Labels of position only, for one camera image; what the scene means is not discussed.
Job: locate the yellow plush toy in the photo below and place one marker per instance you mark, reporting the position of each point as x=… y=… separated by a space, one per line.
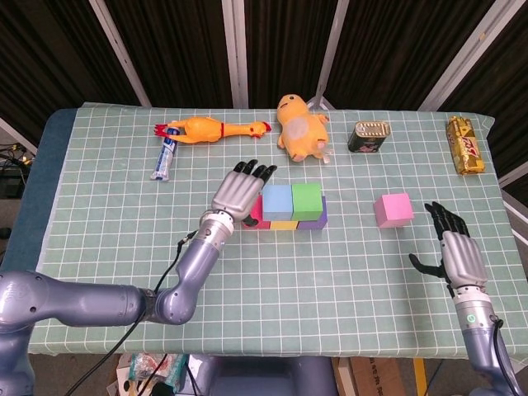
x=301 y=128

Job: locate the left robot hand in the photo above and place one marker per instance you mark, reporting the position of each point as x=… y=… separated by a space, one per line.
x=239 y=194

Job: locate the grey-blue robot torso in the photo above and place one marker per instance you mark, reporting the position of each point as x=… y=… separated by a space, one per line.
x=264 y=377

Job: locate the blue table pad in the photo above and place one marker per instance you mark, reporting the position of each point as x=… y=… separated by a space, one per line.
x=53 y=132

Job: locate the colourful snack bag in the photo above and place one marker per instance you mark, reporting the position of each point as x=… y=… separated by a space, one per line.
x=144 y=369

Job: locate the light blue foam cube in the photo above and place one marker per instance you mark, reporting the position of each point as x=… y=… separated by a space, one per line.
x=277 y=203

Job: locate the black electronics box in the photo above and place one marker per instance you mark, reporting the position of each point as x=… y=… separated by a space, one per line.
x=10 y=183

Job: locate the purple foam cube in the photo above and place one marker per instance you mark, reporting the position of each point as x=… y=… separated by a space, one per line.
x=315 y=224

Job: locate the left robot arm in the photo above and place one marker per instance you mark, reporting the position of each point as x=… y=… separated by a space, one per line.
x=103 y=305

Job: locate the white metal frame post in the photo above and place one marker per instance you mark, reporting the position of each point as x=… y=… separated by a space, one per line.
x=466 y=53
x=328 y=53
x=16 y=134
x=235 y=53
x=515 y=206
x=119 y=53
x=515 y=173

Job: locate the orange rubber chicken toy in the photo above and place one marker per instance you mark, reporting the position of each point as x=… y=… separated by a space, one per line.
x=202 y=130

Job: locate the magenta red foam cube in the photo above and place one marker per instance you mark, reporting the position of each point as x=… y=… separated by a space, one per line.
x=255 y=214

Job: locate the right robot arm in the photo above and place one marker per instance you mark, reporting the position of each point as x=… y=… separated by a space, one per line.
x=478 y=338

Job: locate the gold snack package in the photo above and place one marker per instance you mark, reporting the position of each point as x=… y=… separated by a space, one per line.
x=466 y=148

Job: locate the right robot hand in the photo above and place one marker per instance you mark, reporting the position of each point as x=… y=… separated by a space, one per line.
x=460 y=255

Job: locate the white blue toothpaste tube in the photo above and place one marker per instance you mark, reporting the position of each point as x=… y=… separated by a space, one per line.
x=163 y=163

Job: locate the pink foam cube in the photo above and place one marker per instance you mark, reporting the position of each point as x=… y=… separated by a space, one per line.
x=394 y=209

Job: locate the brown cardboard box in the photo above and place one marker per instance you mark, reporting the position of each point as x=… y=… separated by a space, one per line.
x=371 y=377

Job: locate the green checkered tablecloth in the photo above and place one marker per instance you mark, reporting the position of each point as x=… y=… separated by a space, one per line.
x=309 y=288

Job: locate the dark green meat can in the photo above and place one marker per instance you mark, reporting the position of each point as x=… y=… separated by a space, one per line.
x=367 y=138

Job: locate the yellow foam cube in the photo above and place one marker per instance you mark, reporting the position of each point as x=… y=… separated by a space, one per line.
x=284 y=225

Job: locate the green foam cube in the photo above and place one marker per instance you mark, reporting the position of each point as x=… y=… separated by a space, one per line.
x=306 y=202

